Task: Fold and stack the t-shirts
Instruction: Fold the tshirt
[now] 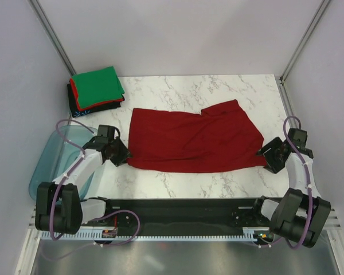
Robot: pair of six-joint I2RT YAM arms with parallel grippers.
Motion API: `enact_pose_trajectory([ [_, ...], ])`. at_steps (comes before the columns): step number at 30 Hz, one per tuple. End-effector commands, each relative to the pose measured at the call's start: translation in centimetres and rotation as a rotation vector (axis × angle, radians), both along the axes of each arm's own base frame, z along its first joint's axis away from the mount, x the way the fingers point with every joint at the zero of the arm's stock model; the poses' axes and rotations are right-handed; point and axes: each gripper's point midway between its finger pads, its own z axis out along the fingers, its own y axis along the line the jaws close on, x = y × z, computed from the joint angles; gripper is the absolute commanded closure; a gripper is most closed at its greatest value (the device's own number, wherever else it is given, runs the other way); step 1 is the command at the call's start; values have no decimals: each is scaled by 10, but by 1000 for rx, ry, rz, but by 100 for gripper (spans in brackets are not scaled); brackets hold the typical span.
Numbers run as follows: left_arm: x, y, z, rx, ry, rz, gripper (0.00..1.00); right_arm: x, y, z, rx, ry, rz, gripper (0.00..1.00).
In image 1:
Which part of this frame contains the clear blue plastic bin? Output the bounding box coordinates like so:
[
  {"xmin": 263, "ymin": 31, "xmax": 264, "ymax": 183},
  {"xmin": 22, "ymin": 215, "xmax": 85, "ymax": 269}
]
[{"xmin": 29, "ymin": 125, "xmax": 97, "ymax": 201}]

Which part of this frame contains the right aluminium frame post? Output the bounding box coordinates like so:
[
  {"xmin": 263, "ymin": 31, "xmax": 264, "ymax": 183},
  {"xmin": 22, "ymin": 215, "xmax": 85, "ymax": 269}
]
[{"xmin": 277, "ymin": 0, "xmax": 333, "ymax": 84}]

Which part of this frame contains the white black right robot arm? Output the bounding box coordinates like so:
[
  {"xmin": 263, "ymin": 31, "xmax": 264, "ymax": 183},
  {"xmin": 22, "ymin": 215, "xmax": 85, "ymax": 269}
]
[{"xmin": 251, "ymin": 128, "xmax": 331, "ymax": 248}]

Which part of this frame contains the folded green t shirt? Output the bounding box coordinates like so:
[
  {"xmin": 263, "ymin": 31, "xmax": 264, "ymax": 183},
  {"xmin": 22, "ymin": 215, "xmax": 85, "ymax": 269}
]
[{"xmin": 71, "ymin": 66, "xmax": 124, "ymax": 108}]

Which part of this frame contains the dark red t shirt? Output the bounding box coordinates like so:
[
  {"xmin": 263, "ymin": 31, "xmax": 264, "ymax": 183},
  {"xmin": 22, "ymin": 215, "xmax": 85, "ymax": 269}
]
[{"xmin": 128, "ymin": 100, "xmax": 267, "ymax": 173}]

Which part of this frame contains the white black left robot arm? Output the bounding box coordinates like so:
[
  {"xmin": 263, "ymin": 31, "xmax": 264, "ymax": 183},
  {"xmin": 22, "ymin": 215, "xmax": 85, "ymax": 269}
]
[{"xmin": 35, "ymin": 125, "xmax": 131, "ymax": 241}]

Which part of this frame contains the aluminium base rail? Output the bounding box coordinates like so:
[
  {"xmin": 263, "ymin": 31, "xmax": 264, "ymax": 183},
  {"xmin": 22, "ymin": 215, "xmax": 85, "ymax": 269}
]
[{"xmin": 28, "ymin": 208, "xmax": 341, "ymax": 230}]

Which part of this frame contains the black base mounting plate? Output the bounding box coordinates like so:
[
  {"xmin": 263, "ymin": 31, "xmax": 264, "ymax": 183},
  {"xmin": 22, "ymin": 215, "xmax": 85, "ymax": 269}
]
[{"xmin": 89, "ymin": 198, "xmax": 269, "ymax": 235}]

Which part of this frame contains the white slotted cable duct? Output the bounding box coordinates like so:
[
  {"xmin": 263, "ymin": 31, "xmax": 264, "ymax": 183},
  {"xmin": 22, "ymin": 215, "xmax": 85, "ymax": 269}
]
[{"xmin": 41, "ymin": 227, "xmax": 276, "ymax": 243}]

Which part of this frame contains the left aluminium frame post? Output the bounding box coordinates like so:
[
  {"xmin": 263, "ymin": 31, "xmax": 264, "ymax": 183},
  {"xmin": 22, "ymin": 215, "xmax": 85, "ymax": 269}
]
[{"xmin": 28, "ymin": 0, "xmax": 76, "ymax": 75}]

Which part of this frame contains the aluminium frame post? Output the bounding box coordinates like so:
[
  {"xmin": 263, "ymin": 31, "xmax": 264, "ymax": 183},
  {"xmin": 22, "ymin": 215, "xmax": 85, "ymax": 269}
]
[
  {"xmin": 277, "ymin": 0, "xmax": 333, "ymax": 84},
  {"xmin": 28, "ymin": 0, "xmax": 76, "ymax": 75}
]

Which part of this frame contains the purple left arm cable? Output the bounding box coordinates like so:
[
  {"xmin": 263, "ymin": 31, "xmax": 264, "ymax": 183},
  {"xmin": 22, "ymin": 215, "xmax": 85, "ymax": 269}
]
[{"xmin": 41, "ymin": 119, "xmax": 141, "ymax": 261}]

